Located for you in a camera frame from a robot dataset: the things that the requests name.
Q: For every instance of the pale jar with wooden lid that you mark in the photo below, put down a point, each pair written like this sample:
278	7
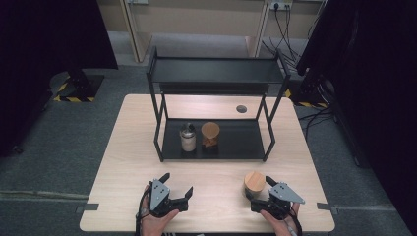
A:
254	182

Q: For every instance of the glass jar with metal lid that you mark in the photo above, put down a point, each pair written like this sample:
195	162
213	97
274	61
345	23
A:
188	139

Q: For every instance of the person's right hand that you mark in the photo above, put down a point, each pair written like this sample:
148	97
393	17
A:
280	226

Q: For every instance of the black curtain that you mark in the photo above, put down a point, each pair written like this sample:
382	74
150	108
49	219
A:
39	65
377	82

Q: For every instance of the brown jar with wooden lid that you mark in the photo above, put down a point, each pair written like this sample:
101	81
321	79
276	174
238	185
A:
210	134

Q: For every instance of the grey table edge bracket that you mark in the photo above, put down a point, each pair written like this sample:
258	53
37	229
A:
88	207
326	207

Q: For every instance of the white wall power socket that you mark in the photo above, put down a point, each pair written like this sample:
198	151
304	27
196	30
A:
281	4

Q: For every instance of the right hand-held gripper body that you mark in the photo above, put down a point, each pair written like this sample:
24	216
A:
280	196

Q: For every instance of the person's left hand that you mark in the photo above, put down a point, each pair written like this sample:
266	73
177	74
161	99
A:
157	224

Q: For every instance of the black metal two-tier shelf rack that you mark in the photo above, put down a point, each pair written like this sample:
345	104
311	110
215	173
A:
213	72

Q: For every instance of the stand base with striped tape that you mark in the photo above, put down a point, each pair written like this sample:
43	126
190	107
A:
77	88
305	96

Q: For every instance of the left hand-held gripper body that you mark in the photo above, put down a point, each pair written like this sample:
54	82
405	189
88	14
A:
160	196

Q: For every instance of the round grey table grommet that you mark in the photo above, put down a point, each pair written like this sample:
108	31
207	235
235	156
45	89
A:
241	109

